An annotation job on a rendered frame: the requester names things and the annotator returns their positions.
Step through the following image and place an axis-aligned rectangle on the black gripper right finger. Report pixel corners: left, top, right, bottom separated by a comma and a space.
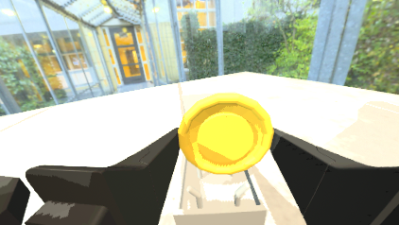
269, 128, 399, 225

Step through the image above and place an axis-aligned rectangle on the yellow plate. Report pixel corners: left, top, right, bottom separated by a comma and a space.
178, 94, 273, 175

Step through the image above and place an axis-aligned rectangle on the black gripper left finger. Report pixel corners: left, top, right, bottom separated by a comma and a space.
25, 128, 180, 225

